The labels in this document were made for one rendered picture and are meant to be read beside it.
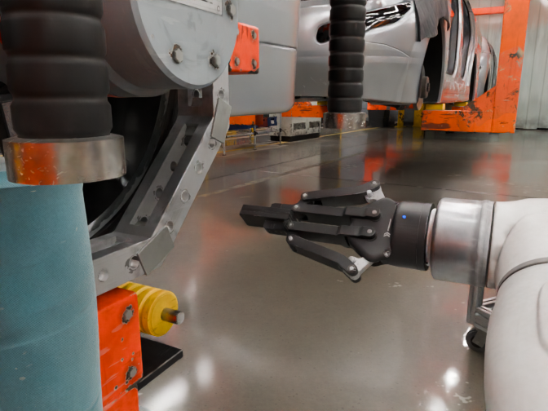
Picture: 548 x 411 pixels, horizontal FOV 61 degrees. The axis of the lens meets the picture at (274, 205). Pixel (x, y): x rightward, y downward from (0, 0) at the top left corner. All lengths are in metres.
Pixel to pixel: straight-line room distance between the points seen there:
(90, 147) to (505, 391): 0.30
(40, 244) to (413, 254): 0.35
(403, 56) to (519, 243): 2.56
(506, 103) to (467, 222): 3.43
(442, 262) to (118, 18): 0.36
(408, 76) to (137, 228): 2.59
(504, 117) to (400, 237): 3.44
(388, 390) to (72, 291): 1.16
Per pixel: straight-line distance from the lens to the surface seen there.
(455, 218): 0.49
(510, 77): 3.91
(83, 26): 0.19
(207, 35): 0.38
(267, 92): 1.10
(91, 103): 0.19
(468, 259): 0.49
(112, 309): 0.52
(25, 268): 0.30
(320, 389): 1.37
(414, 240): 0.50
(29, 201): 0.29
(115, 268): 0.52
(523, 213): 0.49
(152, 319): 0.60
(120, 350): 0.55
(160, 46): 0.34
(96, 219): 0.61
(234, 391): 1.36
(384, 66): 2.90
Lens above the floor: 0.78
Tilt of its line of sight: 13 degrees down
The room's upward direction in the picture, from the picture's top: straight up
